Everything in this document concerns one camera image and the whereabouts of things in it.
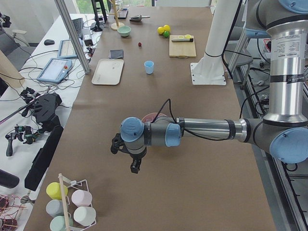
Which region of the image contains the teach pendant far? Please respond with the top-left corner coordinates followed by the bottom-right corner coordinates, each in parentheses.
top-left (57, 39), bottom-right (77, 59)

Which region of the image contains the light blue cup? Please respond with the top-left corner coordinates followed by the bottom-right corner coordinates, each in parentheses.
top-left (144, 60), bottom-right (154, 75)

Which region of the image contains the wooden rack dowel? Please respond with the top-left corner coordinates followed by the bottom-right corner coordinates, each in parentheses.
top-left (58, 173), bottom-right (72, 231)

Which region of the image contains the white wire cup rack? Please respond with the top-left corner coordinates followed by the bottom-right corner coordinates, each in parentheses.
top-left (58, 173), bottom-right (96, 231)

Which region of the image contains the teach pendant near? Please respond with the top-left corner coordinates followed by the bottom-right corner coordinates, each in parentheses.
top-left (37, 58), bottom-right (72, 83)

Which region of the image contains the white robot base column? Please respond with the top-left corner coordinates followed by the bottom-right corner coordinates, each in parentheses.
top-left (191, 0), bottom-right (242, 85)

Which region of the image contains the mint cup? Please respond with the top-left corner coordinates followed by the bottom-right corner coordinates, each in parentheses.
top-left (50, 216), bottom-right (66, 231)

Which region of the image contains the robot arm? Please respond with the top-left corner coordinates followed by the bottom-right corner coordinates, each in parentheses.
top-left (111, 0), bottom-right (308, 173)

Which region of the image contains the teach pendant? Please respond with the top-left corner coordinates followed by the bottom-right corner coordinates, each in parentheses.
top-left (57, 39), bottom-right (77, 59)
top-left (37, 58), bottom-right (72, 83)

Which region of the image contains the pink cup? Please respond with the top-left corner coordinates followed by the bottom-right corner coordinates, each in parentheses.
top-left (71, 190), bottom-right (92, 207)

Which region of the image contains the black tray far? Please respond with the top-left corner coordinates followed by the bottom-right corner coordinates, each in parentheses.
top-left (117, 8), bottom-right (128, 20)

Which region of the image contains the green bowl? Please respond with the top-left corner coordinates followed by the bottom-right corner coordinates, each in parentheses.
top-left (117, 26), bottom-right (131, 37)

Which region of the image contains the pink bowl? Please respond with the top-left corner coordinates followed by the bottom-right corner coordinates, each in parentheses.
top-left (141, 113), bottom-right (167, 123)

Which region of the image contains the steel muddler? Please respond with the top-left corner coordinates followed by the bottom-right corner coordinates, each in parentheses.
top-left (171, 38), bottom-right (194, 42)

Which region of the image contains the black long box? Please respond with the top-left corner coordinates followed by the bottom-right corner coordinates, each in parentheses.
top-left (24, 126), bottom-right (64, 191)

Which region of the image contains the cream rabbit tray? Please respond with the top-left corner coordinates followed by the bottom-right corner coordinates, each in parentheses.
top-left (91, 59), bottom-right (124, 86)

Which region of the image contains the grey folded cloth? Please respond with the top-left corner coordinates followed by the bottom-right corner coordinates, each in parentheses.
top-left (109, 49), bottom-right (124, 59)

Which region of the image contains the black computer mouse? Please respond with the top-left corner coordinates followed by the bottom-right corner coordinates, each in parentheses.
top-left (44, 39), bottom-right (55, 46)

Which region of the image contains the yellow cup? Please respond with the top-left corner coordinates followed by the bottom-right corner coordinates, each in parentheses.
top-left (46, 182), bottom-right (62, 200)

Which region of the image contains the white cup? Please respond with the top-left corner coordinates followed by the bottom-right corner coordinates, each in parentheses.
top-left (74, 206), bottom-right (96, 226)

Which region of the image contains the yellow lemon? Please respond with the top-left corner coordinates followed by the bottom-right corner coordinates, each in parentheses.
top-left (157, 26), bottom-right (165, 35)
top-left (163, 25), bottom-right (171, 32)

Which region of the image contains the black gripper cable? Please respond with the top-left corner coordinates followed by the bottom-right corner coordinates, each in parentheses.
top-left (153, 98), bottom-right (229, 141)

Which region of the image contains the grey cup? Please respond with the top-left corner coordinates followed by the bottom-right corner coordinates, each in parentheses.
top-left (46, 199), bottom-right (64, 218)

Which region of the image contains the steel ice scoop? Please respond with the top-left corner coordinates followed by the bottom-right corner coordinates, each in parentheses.
top-left (129, 14), bottom-right (150, 23)

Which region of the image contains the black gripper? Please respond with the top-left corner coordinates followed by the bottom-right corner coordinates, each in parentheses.
top-left (110, 133), bottom-right (147, 174)

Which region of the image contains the aluminium frame post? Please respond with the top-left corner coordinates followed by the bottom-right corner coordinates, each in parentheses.
top-left (54, 0), bottom-right (90, 74)

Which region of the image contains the wooden mug tree stand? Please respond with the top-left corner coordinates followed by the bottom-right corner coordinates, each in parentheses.
top-left (109, 0), bottom-right (125, 31)

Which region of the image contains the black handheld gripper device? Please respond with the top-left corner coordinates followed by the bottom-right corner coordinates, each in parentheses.
top-left (5, 125), bottom-right (40, 157)

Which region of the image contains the black keyboard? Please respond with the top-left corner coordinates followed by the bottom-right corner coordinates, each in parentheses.
top-left (71, 18), bottom-right (83, 39)

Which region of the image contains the wooden cutting board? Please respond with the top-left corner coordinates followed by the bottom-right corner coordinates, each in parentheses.
top-left (169, 35), bottom-right (197, 58)

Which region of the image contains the green lime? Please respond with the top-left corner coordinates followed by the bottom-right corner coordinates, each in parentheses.
top-left (163, 31), bottom-right (170, 38)

